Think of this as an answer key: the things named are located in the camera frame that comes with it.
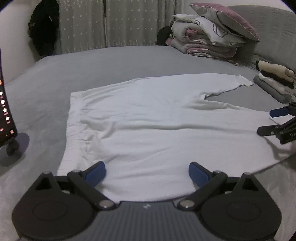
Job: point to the dark hanging garment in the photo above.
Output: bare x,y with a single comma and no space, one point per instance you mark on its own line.
44,27

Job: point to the black round object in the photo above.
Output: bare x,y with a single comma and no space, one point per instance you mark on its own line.
163,36

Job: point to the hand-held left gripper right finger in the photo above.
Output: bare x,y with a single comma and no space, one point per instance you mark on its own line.
198,173

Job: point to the folded beige garment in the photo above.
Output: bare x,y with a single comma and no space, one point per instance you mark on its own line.
272,69

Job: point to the folded black garment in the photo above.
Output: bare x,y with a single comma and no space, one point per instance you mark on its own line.
277,80

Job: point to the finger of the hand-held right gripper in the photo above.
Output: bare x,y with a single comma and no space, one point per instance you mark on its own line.
277,112
266,131

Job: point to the folded grey garment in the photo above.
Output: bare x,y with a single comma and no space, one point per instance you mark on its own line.
266,89

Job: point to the white long-sleeve shirt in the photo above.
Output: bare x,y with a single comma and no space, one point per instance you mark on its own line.
150,127

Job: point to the grey star-print curtain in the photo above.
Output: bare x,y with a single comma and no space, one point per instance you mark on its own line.
127,23

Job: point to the folded floral quilt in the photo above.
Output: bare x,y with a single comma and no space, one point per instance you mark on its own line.
185,30

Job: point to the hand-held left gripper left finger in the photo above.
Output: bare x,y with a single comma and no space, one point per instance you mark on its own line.
96,173

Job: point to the folded white garment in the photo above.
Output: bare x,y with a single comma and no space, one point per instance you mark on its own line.
275,87

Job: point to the smartphone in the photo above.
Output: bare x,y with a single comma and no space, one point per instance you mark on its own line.
7,115

